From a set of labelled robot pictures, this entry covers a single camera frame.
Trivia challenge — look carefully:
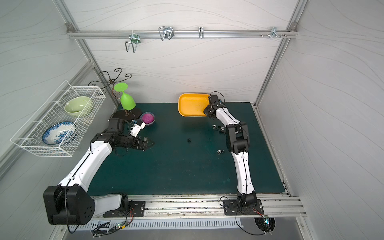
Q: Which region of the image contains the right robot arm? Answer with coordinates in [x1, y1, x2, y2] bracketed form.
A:
[204, 95, 258, 208]

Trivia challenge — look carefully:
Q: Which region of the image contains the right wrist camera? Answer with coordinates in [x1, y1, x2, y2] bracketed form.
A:
[209, 95, 221, 105]

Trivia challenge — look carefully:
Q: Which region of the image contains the aluminium crossbar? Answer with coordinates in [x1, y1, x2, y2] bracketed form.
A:
[67, 29, 299, 40]

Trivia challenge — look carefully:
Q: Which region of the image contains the metal hook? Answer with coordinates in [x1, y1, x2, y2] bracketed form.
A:
[158, 26, 175, 42]
[260, 27, 287, 39]
[125, 32, 141, 53]

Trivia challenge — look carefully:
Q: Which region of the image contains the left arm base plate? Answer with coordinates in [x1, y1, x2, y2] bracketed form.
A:
[103, 201, 146, 218]

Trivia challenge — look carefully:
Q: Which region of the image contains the metal hook middle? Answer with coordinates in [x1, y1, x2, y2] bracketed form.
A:
[158, 26, 175, 42]

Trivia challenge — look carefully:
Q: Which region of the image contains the blue white patterned bowl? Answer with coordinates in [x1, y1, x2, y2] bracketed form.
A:
[42, 122, 77, 146]

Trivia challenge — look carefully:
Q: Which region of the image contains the metal hook right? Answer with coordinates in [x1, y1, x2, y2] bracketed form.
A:
[260, 27, 287, 39]

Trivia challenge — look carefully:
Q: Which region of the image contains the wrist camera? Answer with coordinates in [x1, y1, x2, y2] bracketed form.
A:
[209, 95, 221, 105]
[130, 123, 146, 138]

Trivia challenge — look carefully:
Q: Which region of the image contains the white slotted cable duct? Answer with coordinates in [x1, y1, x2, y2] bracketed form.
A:
[70, 218, 243, 231]

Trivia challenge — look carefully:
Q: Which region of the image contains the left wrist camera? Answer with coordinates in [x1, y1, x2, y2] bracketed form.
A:
[130, 123, 146, 138]

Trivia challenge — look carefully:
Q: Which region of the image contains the metal bracket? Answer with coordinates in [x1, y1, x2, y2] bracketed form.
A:
[198, 27, 204, 39]

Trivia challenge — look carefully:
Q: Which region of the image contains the black metal cup stand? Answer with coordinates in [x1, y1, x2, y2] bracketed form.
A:
[98, 68, 142, 123]

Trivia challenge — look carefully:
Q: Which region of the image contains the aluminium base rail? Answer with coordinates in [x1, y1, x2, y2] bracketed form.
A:
[59, 194, 307, 222]

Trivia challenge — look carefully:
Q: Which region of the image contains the metal hook left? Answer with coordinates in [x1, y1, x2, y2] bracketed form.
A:
[125, 32, 141, 53]

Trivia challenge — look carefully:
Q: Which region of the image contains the purple ball in bowl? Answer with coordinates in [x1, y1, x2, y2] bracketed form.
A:
[140, 112, 156, 126]

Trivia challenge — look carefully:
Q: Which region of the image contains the white wire basket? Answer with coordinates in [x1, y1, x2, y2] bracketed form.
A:
[10, 81, 106, 157]

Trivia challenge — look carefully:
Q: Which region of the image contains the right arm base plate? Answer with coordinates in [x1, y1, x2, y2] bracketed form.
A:
[221, 199, 265, 216]

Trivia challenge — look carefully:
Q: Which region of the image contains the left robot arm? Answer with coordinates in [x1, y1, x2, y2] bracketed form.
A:
[43, 132, 154, 225]

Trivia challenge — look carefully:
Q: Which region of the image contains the yellow plastic storage box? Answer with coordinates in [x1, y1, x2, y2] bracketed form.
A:
[178, 94, 210, 117]

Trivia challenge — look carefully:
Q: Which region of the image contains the green plastic goblet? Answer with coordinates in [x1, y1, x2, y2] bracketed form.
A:
[114, 83, 136, 111]

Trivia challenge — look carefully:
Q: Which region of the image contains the light green bowl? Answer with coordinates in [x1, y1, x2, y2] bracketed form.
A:
[64, 96, 93, 117]

